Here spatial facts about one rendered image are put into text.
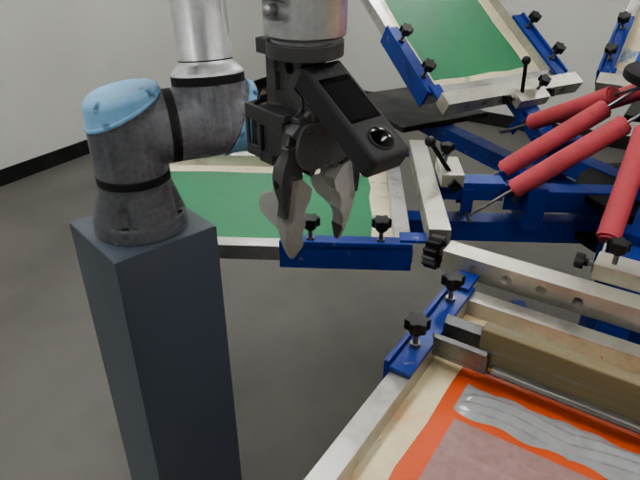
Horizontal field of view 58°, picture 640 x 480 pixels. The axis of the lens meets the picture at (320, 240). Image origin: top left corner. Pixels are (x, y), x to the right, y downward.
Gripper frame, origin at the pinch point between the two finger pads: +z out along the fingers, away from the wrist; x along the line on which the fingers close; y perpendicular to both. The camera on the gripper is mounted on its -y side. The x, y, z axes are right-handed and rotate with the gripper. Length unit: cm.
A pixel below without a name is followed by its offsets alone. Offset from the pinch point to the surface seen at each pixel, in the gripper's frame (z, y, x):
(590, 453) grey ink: 40, -23, -34
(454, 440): 40.6, -7.3, -21.2
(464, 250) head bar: 32, 18, -57
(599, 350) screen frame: 38, -13, -55
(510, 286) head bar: 36, 6, -57
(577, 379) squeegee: 33, -16, -39
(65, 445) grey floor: 137, 127, 8
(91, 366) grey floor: 137, 160, -16
